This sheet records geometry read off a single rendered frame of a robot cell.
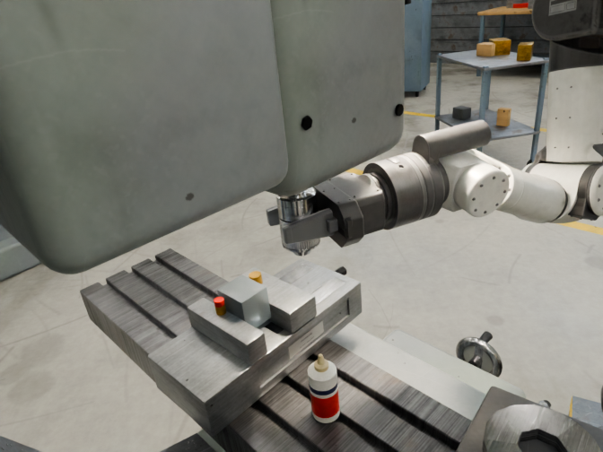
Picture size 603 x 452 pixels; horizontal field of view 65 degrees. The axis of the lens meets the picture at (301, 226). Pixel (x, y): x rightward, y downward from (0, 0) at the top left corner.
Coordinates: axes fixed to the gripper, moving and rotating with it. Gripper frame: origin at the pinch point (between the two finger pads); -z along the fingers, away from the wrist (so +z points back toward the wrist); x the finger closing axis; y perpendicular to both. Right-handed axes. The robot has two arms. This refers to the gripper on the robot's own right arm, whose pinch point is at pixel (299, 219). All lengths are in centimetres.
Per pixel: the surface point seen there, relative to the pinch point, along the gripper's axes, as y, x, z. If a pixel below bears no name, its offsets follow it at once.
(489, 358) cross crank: 59, -17, 50
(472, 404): 38.8, 5.3, 24.0
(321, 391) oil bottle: 24.1, 3.9, -1.2
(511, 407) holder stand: 10.6, 25.8, 8.6
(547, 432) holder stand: 10.6, 29.2, 9.3
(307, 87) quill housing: -17.5, 11.7, -2.1
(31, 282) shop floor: 122, -248, -89
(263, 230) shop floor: 124, -234, 57
